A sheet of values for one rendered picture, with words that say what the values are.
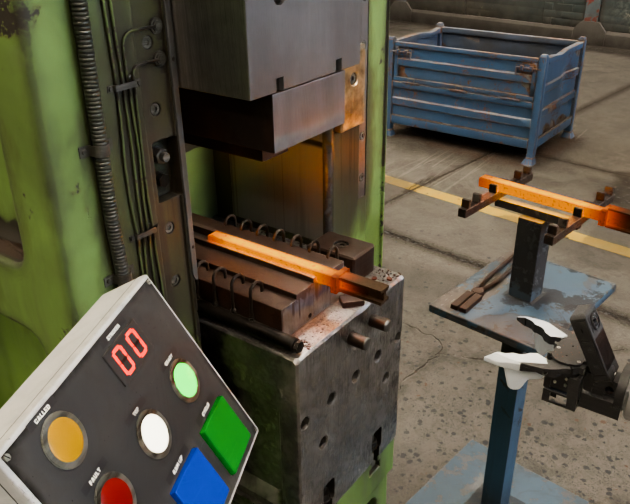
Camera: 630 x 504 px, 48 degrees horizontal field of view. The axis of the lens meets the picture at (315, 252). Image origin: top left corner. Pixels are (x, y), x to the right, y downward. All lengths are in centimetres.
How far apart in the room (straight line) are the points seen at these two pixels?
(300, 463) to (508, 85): 381
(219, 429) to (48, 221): 38
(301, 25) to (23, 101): 42
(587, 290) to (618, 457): 82
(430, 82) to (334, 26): 392
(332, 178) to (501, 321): 52
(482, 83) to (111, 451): 438
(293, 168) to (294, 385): 53
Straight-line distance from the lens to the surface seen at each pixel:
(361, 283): 126
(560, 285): 188
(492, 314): 171
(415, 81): 517
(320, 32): 117
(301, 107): 116
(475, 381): 273
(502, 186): 173
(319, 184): 155
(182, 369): 92
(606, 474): 248
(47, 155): 101
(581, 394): 116
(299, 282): 131
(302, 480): 142
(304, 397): 129
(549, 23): 931
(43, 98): 99
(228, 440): 95
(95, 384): 80
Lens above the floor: 164
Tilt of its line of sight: 27 degrees down
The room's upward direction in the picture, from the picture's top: 1 degrees counter-clockwise
